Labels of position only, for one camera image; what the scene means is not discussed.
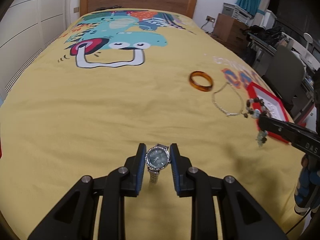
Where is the white desk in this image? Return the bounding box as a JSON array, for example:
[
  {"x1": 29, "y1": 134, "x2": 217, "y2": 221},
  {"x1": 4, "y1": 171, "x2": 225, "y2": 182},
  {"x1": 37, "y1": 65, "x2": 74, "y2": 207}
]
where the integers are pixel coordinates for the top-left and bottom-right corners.
[{"x1": 250, "y1": 34, "x2": 278, "y2": 53}]

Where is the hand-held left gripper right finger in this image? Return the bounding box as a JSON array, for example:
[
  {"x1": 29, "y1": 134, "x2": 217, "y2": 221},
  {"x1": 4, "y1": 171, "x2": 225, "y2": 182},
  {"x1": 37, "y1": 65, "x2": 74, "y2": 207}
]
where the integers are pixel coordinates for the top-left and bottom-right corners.
[{"x1": 170, "y1": 143, "x2": 288, "y2": 240}]

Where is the thin black cable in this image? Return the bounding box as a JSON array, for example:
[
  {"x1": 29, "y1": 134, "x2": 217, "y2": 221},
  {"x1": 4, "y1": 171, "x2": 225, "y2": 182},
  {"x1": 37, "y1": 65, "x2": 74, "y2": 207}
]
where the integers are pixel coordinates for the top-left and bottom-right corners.
[{"x1": 285, "y1": 205, "x2": 315, "y2": 235}]

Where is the yellow printed blanket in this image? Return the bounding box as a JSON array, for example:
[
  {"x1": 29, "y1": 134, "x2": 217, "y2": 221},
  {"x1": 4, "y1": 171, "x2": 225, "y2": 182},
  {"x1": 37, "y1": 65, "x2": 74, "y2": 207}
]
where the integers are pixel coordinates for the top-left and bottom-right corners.
[{"x1": 0, "y1": 9, "x2": 308, "y2": 240}]

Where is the white desk lamp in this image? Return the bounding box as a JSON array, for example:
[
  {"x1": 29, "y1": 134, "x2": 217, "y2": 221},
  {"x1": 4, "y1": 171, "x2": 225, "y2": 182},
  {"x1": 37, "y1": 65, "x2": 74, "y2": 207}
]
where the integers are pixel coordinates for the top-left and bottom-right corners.
[{"x1": 304, "y1": 32, "x2": 313, "y2": 53}]

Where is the white grey printer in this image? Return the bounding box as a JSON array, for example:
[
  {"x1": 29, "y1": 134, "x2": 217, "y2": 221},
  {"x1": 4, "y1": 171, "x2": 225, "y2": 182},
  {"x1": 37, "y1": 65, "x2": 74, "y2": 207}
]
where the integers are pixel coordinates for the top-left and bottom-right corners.
[{"x1": 222, "y1": 2, "x2": 253, "y2": 22}]

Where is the wooden bedside cabinet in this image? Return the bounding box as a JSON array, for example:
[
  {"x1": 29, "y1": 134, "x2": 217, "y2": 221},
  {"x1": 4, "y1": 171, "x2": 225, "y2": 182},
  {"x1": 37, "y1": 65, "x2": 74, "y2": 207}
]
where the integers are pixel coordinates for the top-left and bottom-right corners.
[{"x1": 212, "y1": 14, "x2": 250, "y2": 43}]

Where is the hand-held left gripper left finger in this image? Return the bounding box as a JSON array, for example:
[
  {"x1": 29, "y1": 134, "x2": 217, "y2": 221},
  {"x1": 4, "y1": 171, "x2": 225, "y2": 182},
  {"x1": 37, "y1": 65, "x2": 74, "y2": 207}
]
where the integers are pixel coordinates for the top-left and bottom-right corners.
[{"x1": 27, "y1": 143, "x2": 147, "y2": 240}]

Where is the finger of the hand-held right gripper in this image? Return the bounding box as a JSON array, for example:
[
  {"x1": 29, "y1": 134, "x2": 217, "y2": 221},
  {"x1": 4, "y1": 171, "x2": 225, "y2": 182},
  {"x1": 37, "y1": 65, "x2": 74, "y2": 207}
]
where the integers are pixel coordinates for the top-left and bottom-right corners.
[
  {"x1": 258, "y1": 123, "x2": 293, "y2": 144},
  {"x1": 259, "y1": 115, "x2": 320, "y2": 140}
]

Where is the grey green chair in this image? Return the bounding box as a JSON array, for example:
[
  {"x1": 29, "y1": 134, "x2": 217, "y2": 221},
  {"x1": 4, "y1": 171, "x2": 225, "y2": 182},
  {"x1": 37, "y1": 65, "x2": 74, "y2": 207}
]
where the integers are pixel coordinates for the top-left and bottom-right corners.
[{"x1": 265, "y1": 45, "x2": 308, "y2": 115}]

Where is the amber bangle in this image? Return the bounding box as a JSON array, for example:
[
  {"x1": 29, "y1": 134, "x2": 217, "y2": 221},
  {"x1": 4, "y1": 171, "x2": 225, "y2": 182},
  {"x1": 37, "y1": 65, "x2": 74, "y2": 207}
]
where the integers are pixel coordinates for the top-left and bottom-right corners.
[{"x1": 189, "y1": 71, "x2": 214, "y2": 93}]

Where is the person's right forearm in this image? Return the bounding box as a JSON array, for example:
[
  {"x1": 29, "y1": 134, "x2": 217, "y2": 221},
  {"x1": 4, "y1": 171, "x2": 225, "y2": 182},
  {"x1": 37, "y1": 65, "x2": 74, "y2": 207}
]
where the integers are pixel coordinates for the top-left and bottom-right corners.
[{"x1": 294, "y1": 166, "x2": 320, "y2": 214}]

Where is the silver wristwatch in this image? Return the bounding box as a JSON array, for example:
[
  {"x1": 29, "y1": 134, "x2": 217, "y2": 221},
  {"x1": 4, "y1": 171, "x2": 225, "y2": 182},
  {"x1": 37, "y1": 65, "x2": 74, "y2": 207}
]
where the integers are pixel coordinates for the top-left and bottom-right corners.
[{"x1": 146, "y1": 143, "x2": 171, "y2": 185}]

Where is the wooden nightstand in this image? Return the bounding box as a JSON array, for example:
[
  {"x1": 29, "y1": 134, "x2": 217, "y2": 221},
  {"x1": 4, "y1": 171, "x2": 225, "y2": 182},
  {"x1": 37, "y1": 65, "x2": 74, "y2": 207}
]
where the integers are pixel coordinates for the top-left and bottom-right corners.
[{"x1": 212, "y1": 36, "x2": 248, "y2": 55}]

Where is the white wardrobe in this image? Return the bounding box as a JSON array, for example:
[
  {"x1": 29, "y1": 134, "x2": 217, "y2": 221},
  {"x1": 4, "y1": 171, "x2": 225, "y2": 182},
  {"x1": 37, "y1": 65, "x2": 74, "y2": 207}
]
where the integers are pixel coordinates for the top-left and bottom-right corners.
[{"x1": 0, "y1": 0, "x2": 68, "y2": 90}]

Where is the silver chain necklace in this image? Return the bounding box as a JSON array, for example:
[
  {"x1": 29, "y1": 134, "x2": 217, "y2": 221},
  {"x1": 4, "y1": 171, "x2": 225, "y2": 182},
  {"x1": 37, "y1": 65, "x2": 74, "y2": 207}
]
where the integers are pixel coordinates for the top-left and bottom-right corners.
[{"x1": 212, "y1": 82, "x2": 247, "y2": 117}]

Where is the black bag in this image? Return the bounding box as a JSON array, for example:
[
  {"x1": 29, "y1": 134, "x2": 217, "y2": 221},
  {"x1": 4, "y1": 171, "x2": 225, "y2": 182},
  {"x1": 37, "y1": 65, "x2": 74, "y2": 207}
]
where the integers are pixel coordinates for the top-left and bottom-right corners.
[{"x1": 249, "y1": 25, "x2": 285, "y2": 40}]

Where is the red cardboard box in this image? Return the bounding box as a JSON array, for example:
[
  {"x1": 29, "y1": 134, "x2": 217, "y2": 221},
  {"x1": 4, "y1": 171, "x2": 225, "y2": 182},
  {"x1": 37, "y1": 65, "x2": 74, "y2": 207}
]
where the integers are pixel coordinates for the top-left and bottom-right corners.
[{"x1": 246, "y1": 81, "x2": 315, "y2": 144}]

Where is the dark cloth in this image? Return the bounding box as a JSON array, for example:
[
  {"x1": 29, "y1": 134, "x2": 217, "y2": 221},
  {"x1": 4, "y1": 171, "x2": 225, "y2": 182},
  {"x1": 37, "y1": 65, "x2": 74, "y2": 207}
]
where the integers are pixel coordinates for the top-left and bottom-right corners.
[{"x1": 96, "y1": 5, "x2": 123, "y2": 12}]

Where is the beaded bracelet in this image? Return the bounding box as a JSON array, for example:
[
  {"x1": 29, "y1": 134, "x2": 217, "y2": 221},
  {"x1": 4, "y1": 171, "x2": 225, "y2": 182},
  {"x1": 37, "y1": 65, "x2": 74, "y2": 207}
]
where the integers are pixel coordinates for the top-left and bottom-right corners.
[{"x1": 241, "y1": 97, "x2": 272, "y2": 148}]

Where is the black power cable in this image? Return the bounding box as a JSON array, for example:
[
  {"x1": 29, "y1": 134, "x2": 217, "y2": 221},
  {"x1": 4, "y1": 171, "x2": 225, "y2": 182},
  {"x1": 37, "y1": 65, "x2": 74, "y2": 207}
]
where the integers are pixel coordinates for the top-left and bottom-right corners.
[{"x1": 201, "y1": 21, "x2": 213, "y2": 34}]

